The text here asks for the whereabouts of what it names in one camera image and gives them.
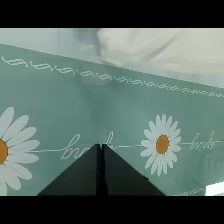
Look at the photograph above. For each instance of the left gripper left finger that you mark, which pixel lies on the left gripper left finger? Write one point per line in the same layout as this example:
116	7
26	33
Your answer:
80	178

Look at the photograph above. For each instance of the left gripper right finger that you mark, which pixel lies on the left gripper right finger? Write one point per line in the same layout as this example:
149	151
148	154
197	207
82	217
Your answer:
125	180

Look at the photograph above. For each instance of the white garment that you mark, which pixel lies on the white garment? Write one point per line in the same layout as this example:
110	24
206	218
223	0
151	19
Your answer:
160	50

